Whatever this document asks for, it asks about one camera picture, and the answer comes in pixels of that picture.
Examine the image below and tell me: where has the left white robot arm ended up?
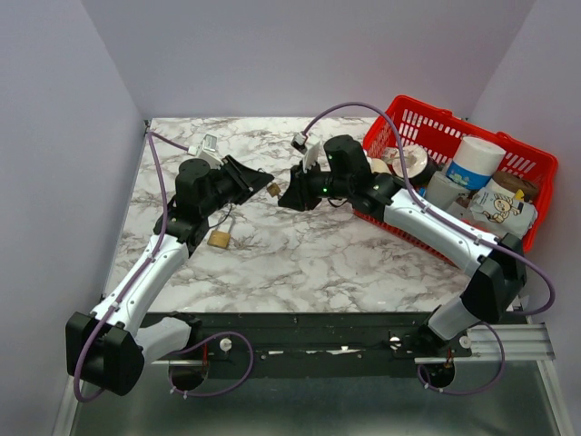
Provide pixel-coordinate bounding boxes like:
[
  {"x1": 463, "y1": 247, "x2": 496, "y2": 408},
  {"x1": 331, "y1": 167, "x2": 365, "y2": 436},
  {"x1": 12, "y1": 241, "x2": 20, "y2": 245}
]
[{"x1": 65, "y1": 156, "x2": 273, "y2": 396}]

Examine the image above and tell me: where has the large brass padlock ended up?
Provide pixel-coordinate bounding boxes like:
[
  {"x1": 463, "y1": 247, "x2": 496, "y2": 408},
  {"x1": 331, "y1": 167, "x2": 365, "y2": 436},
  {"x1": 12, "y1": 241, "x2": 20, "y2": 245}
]
[{"x1": 207, "y1": 213, "x2": 235, "y2": 250}]

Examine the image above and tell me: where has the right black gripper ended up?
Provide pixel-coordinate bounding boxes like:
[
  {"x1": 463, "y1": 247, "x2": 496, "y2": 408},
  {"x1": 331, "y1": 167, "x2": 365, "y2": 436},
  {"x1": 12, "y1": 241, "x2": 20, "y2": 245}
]
[{"x1": 277, "y1": 159, "x2": 351, "y2": 213}]

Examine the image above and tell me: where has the brown round container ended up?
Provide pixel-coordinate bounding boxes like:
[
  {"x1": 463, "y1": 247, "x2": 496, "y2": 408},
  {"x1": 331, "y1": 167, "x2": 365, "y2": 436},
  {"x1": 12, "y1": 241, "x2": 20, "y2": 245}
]
[{"x1": 492, "y1": 171, "x2": 539, "y2": 203}]

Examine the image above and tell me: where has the purple cable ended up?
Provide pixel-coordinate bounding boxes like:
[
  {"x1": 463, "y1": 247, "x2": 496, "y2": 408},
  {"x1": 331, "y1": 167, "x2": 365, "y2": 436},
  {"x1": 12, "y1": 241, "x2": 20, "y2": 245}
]
[
  {"x1": 302, "y1": 102, "x2": 556, "y2": 317},
  {"x1": 73, "y1": 130, "x2": 192, "y2": 403}
]

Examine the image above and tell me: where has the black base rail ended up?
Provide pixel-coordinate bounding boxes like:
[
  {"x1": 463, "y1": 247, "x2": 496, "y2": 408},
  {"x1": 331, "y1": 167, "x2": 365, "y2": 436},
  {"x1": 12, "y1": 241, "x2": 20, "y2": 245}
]
[{"x1": 136, "y1": 312, "x2": 542, "y2": 384}]

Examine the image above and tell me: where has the small brass padlock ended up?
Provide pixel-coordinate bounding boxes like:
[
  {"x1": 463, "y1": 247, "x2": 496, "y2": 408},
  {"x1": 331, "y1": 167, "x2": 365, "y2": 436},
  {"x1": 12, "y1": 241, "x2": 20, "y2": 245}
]
[{"x1": 258, "y1": 168, "x2": 281, "y2": 198}]

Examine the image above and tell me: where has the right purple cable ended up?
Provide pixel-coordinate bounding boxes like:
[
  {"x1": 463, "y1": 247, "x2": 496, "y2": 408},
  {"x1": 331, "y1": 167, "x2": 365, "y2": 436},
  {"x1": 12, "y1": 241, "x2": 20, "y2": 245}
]
[{"x1": 302, "y1": 102, "x2": 556, "y2": 317}]

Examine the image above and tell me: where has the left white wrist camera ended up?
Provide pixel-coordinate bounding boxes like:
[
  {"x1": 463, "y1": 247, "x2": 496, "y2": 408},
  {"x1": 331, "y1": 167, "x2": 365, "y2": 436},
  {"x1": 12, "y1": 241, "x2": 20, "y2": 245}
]
[{"x1": 187, "y1": 134, "x2": 222, "y2": 169}]

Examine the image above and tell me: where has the white lotion bottle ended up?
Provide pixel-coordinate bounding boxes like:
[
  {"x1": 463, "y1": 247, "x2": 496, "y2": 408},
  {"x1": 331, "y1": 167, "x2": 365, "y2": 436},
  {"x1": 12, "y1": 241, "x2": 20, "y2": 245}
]
[{"x1": 368, "y1": 158, "x2": 392, "y2": 174}]

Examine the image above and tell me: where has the red plastic basket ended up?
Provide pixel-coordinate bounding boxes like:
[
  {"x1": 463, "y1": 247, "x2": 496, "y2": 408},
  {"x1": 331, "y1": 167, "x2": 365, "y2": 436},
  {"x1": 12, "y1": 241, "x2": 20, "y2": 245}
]
[{"x1": 353, "y1": 94, "x2": 559, "y2": 267}]

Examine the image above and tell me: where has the grey paper cup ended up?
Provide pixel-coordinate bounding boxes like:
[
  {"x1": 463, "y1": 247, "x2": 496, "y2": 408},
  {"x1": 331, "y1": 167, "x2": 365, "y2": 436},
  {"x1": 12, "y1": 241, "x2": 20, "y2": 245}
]
[{"x1": 425, "y1": 171, "x2": 470, "y2": 210}]

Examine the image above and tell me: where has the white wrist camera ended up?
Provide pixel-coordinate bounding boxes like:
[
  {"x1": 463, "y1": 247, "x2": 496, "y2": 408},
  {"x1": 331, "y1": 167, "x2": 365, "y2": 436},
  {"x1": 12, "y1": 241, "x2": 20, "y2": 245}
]
[
  {"x1": 187, "y1": 134, "x2": 222, "y2": 169},
  {"x1": 291, "y1": 132, "x2": 321, "y2": 173}
]

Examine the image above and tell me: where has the white printed bag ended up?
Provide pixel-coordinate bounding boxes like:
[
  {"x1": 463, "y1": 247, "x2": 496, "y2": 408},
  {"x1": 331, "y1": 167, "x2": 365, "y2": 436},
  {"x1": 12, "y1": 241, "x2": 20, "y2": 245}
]
[{"x1": 464, "y1": 187, "x2": 537, "y2": 238}]

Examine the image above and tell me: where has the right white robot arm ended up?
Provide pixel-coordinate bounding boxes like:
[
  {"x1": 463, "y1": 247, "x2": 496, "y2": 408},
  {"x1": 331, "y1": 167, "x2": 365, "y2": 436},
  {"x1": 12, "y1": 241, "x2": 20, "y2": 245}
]
[{"x1": 278, "y1": 135, "x2": 527, "y2": 356}]

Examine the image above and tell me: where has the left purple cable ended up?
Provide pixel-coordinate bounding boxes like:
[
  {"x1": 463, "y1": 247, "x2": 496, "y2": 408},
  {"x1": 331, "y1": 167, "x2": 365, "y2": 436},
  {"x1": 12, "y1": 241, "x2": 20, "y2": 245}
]
[{"x1": 73, "y1": 130, "x2": 192, "y2": 403}]

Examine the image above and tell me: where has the white toilet paper roll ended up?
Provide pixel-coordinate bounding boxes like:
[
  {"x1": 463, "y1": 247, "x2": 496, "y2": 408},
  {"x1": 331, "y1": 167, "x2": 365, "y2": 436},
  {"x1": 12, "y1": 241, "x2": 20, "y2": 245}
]
[{"x1": 446, "y1": 135, "x2": 507, "y2": 191}]

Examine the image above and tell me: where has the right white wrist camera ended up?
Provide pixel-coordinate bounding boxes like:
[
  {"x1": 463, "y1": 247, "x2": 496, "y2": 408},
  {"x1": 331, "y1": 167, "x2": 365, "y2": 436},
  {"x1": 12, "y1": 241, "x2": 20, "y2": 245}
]
[{"x1": 291, "y1": 132, "x2": 321, "y2": 173}]

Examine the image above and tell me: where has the white round lid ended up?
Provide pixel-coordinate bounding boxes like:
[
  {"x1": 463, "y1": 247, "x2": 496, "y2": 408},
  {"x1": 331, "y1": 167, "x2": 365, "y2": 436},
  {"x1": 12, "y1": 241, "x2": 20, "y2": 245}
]
[{"x1": 383, "y1": 145, "x2": 438, "y2": 186}]

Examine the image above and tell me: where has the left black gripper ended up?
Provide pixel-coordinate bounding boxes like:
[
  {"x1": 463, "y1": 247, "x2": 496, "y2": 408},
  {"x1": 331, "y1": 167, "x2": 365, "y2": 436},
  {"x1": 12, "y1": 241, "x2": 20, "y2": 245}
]
[{"x1": 201, "y1": 154, "x2": 274, "y2": 218}]

